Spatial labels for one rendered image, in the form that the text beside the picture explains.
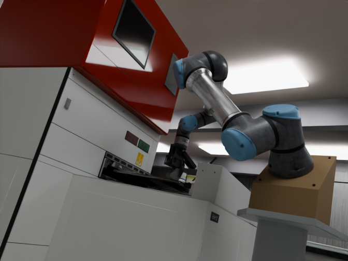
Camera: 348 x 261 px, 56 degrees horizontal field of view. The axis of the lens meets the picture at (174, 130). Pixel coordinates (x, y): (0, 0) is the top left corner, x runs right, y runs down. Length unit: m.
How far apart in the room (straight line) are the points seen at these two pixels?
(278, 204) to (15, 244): 0.93
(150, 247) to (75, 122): 0.61
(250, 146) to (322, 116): 4.27
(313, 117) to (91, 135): 4.21
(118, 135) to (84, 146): 0.24
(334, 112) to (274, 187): 4.17
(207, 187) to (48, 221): 0.65
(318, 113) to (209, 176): 4.21
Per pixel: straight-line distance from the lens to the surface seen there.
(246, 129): 1.06
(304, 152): 1.19
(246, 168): 9.39
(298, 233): 1.15
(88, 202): 1.39
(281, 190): 1.14
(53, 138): 1.38
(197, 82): 1.27
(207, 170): 1.24
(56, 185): 1.43
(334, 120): 5.22
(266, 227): 1.15
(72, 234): 1.42
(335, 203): 5.96
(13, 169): 1.42
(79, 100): 1.47
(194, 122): 1.64
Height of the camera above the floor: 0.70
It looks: 16 degrees up
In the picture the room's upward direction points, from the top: 14 degrees clockwise
